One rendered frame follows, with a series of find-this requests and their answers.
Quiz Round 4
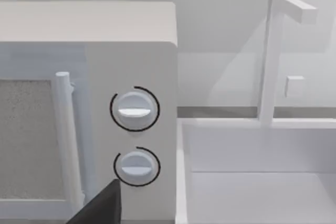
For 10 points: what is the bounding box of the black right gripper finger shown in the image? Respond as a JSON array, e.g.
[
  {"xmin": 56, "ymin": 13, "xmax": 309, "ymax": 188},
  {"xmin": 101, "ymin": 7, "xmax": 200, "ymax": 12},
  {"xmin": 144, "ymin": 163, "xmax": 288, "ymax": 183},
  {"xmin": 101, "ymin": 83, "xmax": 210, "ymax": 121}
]
[{"xmin": 65, "ymin": 178, "xmax": 122, "ymax": 224}]

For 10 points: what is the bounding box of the small white microwave knob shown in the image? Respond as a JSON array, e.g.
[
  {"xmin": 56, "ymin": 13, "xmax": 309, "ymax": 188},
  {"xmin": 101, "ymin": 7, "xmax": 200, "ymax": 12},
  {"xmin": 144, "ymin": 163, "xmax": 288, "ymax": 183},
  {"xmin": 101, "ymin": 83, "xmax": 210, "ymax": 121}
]
[{"xmin": 113, "ymin": 146, "xmax": 161, "ymax": 187}]

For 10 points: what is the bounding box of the large white microwave knob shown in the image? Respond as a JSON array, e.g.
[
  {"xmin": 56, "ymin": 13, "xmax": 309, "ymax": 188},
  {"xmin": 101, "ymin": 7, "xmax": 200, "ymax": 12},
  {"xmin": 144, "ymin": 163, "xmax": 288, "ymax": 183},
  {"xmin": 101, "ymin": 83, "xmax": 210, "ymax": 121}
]
[{"xmin": 109, "ymin": 86, "xmax": 161, "ymax": 132}]

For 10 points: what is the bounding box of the microwave oven door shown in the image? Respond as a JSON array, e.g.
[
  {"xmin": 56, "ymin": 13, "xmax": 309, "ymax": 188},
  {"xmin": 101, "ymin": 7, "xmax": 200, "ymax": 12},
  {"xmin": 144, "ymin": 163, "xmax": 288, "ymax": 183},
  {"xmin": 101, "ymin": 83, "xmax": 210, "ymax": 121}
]
[{"xmin": 0, "ymin": 44, "xmax": 91, "ymax": 213}]

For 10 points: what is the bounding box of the white sink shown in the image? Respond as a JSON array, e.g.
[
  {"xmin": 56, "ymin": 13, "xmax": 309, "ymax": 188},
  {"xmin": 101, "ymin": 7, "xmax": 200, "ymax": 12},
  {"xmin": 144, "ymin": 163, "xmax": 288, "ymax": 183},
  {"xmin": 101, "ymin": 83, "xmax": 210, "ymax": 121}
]
[{"xmin": 174, "ymin": 117, "xmax": 336, "ymax": 224}]

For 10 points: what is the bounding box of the pale microwave oven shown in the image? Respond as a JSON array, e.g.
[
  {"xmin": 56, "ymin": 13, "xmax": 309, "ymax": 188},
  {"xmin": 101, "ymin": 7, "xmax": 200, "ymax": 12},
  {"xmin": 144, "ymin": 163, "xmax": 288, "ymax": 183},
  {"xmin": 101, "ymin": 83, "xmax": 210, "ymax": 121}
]
[{"xmin": 0, "ymin": 1, "xmax": 179, "ymax": 222}]

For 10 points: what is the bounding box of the tall white tap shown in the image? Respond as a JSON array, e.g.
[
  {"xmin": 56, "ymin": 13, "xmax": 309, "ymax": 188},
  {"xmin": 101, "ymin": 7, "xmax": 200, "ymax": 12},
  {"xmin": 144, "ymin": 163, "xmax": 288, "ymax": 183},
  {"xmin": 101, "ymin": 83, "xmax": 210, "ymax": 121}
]
[{"xmin": 256, "ymin": 0, "xmax": 320, "ymax": 126}]

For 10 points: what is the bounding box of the white microwave door handle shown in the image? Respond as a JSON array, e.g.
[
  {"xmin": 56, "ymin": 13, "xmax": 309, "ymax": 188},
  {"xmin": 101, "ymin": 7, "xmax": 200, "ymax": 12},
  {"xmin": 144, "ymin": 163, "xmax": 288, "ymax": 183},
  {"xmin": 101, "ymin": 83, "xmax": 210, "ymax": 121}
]
[{"xmin": 54, "ymin": 71, "xmax": 86, "ymax": 208}]

